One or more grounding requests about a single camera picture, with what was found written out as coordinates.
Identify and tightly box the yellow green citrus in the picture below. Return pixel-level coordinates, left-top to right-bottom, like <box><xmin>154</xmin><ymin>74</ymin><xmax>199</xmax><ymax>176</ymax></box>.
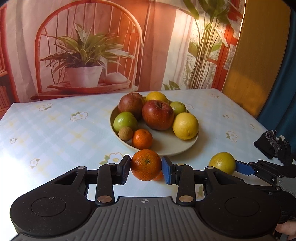
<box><xmin>208</xmin><ymin>152</ymin><xmax>236</xmax><ymax>175</ymax></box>

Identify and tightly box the small brown longan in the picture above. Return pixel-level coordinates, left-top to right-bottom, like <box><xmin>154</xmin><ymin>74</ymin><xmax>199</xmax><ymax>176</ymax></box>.
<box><xmin>118</xmin><ymin>126</ymin><xmax>133</xmax><ymax>142</ymax></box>

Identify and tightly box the small orange mandarin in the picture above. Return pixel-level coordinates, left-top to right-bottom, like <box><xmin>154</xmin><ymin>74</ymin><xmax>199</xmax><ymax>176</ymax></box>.
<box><xmin>132</xmin><ymin>129</ymin><xmax>153</xmax><ymax>150</ymax></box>

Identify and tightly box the yellow lemon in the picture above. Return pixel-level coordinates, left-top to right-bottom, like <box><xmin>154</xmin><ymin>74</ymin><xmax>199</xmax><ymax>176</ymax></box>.
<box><xmin>172</xmin><ymin>113</ymin><xmax>199</xmax><ymax>140</ymax></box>

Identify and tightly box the green apple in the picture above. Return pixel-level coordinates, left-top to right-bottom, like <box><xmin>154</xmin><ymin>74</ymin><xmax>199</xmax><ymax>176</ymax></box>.
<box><xmin>113</xmin><ymin>111</ymin><xmax>138</xmax><ymax>132</ymax></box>

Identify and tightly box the shiny red apple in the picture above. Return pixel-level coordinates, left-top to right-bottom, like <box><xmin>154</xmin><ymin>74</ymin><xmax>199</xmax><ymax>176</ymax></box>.
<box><xmin>142</xmin><ymin>100</ymin><xmax>175</xmax><ymax>131</ymax></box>

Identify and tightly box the green apple spotted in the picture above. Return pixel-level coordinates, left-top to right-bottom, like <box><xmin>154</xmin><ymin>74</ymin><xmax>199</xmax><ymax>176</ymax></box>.
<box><xmin>170</xmin><ymin>101</ymin><xmax>187</xmax><ymax>116</ymax></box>

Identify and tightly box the dark brownish red apple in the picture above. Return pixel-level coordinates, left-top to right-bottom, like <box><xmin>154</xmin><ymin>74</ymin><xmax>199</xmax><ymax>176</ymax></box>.
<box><xmin>118</xmin><ymin>92</ymin><xmax>145</xmax><ymax>120</ymax></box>

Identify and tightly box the large yellow orange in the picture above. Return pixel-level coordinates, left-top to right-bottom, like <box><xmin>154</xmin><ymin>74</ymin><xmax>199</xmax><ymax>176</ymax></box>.
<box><xmin>145</xmin><ymin>91</ymin><xmax>169</xmax><ymax>103</ymax></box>

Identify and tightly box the right gloved hand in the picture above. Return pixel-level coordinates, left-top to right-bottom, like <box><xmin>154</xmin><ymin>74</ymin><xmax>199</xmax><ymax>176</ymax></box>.
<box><xmin>254</xmin><ymin>130</ymin><xmax>295</xmax><ymax>166</ymax></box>

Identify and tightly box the left bare hand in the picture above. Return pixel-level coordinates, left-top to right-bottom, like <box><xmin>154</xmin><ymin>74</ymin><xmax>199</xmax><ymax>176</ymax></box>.
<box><xmin>276</xmin><ymin>221</ymin><xmax>296</xmax><ymax>236</ymax></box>

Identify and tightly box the beige round plate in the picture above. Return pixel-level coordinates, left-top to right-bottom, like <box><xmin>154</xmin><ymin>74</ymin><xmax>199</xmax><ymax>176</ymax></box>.
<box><xmin>110</xmin><ymin>97</ymin><xmax>199</xmax><ymax>156</ymax></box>

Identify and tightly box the blue curtain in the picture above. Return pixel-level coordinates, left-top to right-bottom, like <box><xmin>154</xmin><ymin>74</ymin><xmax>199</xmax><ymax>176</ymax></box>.
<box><xmin>257</xmin><ymin>9</ymin><xmax>296</xmax><ymax>152</ymax></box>

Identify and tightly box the floral checked tablecloth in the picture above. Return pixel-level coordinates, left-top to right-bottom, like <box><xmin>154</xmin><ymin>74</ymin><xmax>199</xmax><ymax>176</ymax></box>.
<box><xmin>1</xmin><ymin>89</ymin><xmax>265</xmax><ymax>240</ymax></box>

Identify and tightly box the wooden headboard panel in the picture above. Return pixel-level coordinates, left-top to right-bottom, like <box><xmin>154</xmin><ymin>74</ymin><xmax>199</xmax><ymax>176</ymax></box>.
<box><xmin>222</xmin><ymin>1</ymin><xmax>290</xmax><ymax>118</ymax></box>

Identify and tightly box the printed room backdrop cloth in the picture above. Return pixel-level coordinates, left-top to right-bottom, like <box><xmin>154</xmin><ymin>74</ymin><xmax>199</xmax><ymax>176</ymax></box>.
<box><xmin>1</xmin><ymin>1</ymin><xmax>245</xmax><ymax>114</ymax></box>

